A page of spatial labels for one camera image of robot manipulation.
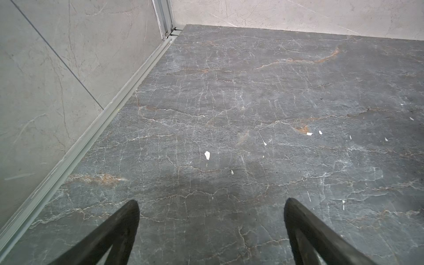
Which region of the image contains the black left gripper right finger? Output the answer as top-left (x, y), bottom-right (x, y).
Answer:
top-left (284, 198), bottom-right (375, 265)

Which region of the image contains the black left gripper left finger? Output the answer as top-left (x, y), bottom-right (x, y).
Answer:
top-left (51, 200), bottom-right (140, 265)

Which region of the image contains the aluminium frame rail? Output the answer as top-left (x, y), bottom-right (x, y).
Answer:
top-left (1, 1), bottom-right (175, 259)

